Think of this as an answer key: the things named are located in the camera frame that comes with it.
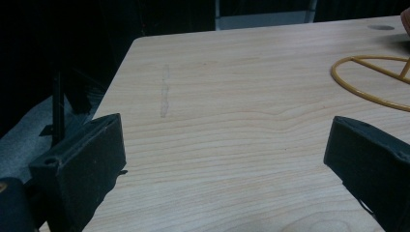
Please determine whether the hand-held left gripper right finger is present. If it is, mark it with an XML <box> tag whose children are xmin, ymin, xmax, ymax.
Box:
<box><xmin>323</xmin><ymin>115</ymin><xmax>410</xmax><ymax>232</ymax></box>

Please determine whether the brown round object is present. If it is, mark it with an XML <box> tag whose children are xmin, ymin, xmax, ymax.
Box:
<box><xmin>400</xmin><ymin>7</ymin><xmax>410</xmax><ymax>37</ymax></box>

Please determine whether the black metal stand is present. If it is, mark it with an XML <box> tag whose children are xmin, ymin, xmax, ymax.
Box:
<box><xmin>39</xmin><ymin>69</ymin><xmax>66</xmax><ymax>148</ymax></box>

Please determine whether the gold wire rack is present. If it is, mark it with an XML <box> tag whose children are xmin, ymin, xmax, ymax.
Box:
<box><xmin>330</xmin><ymin>55</ymin><xmax>410</xmax><ymax>113</ymax></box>

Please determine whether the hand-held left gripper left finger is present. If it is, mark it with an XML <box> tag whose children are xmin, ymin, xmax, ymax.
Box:
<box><xmin>28</xmin><ymin>112</ymin><xmax>128</xmax><ymax>232</ymax></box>

